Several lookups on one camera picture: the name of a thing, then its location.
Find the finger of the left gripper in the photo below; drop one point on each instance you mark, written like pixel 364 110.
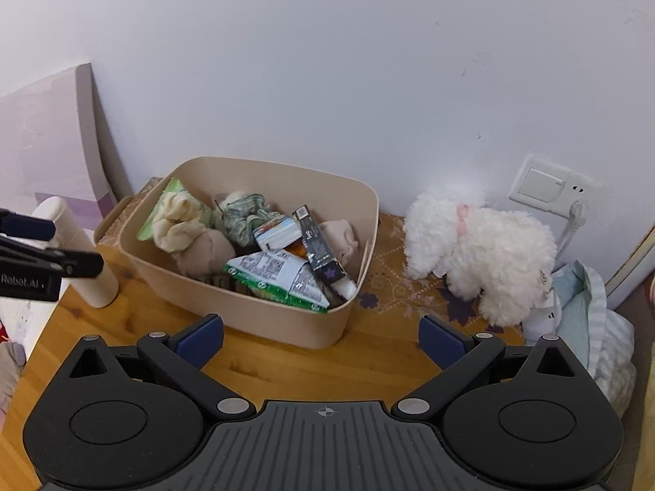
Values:
pixel 56 260
pixel 27 227

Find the white wall socket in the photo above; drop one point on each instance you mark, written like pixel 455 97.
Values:
pixel 550 187

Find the white thermos bottle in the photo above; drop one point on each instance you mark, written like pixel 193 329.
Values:
pixel 97 292

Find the cartoon tissue pack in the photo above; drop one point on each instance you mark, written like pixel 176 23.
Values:
pixel 277 234

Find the pink sock ball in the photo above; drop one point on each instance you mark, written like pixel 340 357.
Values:
pixel 206 255

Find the white fluffy plush dog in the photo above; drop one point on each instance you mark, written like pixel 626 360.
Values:
pixel 503 259

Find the pink purple sock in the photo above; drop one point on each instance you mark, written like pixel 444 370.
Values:
pixel 341 239

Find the white green snack bag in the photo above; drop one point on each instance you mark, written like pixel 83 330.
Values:
pixel 281 277

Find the grey plush toy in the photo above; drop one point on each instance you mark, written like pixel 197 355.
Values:
pixel 12 363

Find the light striped clothes pile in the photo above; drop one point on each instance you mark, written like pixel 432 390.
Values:
pixel 575 309

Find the cream satin scrunchie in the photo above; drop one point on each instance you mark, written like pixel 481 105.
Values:
pixel 174 238

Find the green plaid scrunchie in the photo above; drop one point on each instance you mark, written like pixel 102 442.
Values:
pixel 238 214

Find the long black box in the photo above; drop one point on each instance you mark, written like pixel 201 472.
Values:
pixel 318 252

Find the beige plastic storage bin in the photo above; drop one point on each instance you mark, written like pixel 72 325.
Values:
pixel 285 188

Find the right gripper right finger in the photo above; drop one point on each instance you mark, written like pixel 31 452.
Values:
pixel 466 362

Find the orange plastic container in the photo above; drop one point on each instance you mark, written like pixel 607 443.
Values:
pixel 297 249

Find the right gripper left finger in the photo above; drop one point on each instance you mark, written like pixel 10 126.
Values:
pixel 178 361

